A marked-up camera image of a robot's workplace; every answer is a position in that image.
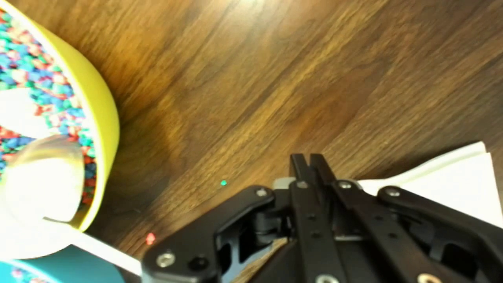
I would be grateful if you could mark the green cereal crumb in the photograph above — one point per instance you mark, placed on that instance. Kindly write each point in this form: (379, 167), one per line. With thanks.
(223, 183)

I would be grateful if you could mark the red cereal crumb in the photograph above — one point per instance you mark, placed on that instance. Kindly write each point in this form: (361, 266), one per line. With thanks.
(149, 238)

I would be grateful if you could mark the colourful cereal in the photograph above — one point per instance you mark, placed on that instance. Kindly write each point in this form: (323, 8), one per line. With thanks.
(47, 79)

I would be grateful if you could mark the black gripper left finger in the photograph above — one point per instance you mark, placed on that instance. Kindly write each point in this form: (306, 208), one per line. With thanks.
(308, 230)

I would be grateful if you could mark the yellow bowl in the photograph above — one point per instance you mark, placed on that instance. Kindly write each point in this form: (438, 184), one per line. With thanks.
(102, 104)

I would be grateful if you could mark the blue bowl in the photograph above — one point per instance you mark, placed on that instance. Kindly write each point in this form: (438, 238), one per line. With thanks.
(67, 268)

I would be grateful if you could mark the white paper napkin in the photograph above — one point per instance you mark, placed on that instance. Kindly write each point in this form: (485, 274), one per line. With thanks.
(449, 183)

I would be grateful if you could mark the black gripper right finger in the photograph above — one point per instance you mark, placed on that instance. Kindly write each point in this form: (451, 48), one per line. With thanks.
(377, 230)

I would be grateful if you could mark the metal ladle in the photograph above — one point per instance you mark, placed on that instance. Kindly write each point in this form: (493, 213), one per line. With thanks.
(36, 210)

